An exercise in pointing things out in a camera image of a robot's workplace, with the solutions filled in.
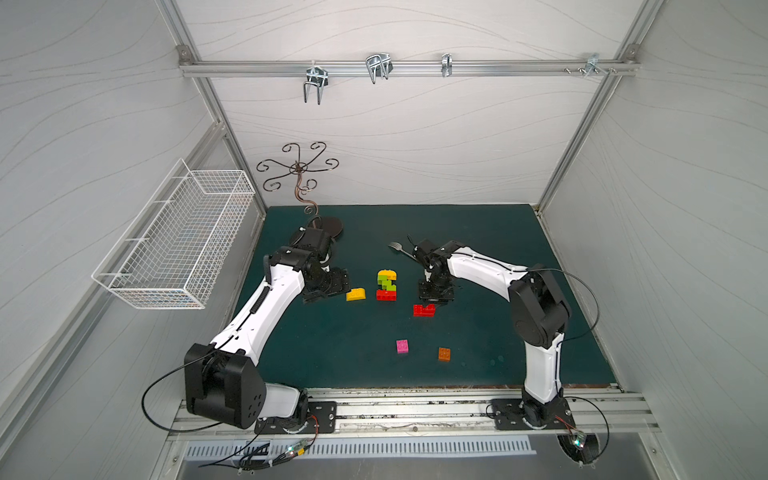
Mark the long red brick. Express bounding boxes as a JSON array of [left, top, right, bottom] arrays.
[[413, 304, 436, 318]]

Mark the yellow curved brick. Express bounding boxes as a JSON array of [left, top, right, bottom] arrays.
[[346, 288, 366, 302], [377, 270, 397, 281]]

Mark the small red brick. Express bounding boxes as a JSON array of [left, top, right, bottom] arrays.
[[376, 289, 397, 301]]

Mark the orange brick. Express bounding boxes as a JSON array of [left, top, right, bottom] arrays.
[[438, 347, 451, 362]]

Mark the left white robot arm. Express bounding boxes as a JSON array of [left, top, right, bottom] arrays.
[[184, 217, 350, 429]]

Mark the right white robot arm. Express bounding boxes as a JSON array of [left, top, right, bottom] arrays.
[[412, 240, 572, 430]]

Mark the brown metal hook stand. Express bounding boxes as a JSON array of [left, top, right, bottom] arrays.
[[256, 141, 343, 241]]

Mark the silver metal spoon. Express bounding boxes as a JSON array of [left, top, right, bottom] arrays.
[[388, 241, 417, 261]]

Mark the green table mat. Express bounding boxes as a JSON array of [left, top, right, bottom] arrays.
[[209, 203, 618, 391]]

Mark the metal hook clamp left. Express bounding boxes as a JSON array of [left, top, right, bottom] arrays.
[[303, 66, 329, 105]]

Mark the metal hook clamp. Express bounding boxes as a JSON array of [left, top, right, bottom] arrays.
[[365, 53, 393, 84], [303, 66, 329, 105]]

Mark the metal hook clamp centre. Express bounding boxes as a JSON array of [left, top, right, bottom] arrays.
[[365, 53, 393, 84]]

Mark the white vent strip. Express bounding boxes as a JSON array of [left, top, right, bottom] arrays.
[[184, 435, 536, 463]]

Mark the small metal clip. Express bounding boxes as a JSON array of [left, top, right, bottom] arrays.
[[441, 53, 453, 78]]

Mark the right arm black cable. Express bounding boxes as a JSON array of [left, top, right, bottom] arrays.
[[539, 267, 601, 343]]

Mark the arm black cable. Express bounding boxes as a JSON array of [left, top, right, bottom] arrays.
[[140, 359, 223, 434], [539, 267, 601, 343]]

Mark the white wire basket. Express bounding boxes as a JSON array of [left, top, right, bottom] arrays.
[[91, 159, 255, 310]]

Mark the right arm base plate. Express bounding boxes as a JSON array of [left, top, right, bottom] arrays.
[[488, 397, 576, 431]]

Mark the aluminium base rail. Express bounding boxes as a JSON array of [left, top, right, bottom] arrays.
[[167, 387, 661, 442]]

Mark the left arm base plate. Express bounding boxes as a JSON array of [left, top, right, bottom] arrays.
[[254, 401, 338, 435]]

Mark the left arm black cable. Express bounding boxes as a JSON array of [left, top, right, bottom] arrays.
[[140, 359, 223, 434]]

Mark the aluminium crossbar rail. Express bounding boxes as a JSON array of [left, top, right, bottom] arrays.
[[180, 58, 641, 78]]

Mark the metal bracket right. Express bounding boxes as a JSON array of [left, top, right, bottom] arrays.
[[563, 53, 618, 78]]

